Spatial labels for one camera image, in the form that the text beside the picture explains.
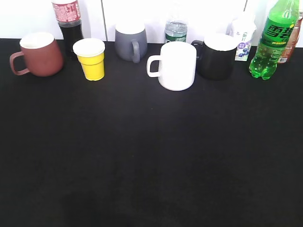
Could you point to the yellow paper cup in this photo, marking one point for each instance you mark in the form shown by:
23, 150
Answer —
90, 54

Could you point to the green sprite bottle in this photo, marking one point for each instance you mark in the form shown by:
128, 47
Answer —
278, 28

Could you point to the white ceramic mug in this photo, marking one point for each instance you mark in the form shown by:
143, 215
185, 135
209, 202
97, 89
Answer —
175, 67

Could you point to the grey ceramic mug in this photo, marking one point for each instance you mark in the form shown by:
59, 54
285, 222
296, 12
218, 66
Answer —
130, 40

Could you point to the black ceramic mug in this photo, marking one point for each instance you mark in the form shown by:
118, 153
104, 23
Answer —
215, 56

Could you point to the clear water bottle green label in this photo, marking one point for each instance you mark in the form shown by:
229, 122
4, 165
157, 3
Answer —
176, 25

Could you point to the brown ceramic mug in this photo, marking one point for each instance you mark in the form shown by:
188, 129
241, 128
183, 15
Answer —
41, 53

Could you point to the white blueberry milk carton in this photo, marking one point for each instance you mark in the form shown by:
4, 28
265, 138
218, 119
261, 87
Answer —
243, 29

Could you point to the cola bottle red label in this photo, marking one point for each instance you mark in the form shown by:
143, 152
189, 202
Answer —
68, 16

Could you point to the brown tea drink bottle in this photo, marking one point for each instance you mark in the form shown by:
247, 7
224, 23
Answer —
289, 49

